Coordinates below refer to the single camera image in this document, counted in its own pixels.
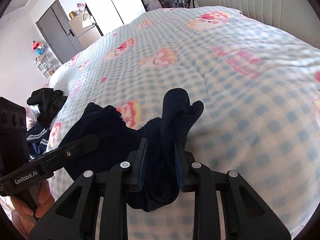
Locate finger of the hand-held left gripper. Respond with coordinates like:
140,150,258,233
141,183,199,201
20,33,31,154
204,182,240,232
39,134,100,173

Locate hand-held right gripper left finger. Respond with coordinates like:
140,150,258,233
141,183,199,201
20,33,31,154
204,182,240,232
28,137,148,240

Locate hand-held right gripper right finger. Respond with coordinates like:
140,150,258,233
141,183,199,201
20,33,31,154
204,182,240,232
174,140,292,240

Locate navy white-striped shorts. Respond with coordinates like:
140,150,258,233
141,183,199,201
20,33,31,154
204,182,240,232
60,88,204,212

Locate person's left hand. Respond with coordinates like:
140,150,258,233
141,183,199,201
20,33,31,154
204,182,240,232
10,179,56,233

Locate pink cat-print pajama garment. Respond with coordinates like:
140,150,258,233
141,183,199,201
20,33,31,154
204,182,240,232
25,105,42,130

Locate navy lace-trimmed garment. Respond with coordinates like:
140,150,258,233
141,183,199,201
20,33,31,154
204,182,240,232
25,125,54,159

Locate black garment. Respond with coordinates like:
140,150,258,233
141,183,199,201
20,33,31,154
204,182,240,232
26,88,68,128

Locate blue checked cat-print blanket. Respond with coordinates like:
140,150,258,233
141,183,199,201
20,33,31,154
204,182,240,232
47,5,320,240

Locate red and blue plush toy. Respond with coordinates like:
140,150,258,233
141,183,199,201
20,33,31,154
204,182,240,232
32,40,48,56

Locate silver refrigerator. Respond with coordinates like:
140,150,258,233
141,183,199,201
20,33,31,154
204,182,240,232
67,12,103,53

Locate grey door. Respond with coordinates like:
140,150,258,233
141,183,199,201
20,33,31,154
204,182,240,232
36,0,84,64

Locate white handbag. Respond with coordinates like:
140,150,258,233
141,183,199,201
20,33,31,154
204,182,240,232
82,15,97,29

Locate white wardrobe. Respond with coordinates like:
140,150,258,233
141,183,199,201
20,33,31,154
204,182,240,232
85,0,148,34

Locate grey padded bed headboard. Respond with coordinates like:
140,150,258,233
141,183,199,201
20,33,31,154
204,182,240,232
194,0,320,47

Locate white wire rack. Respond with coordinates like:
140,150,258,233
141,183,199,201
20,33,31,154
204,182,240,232
35,55,59,79

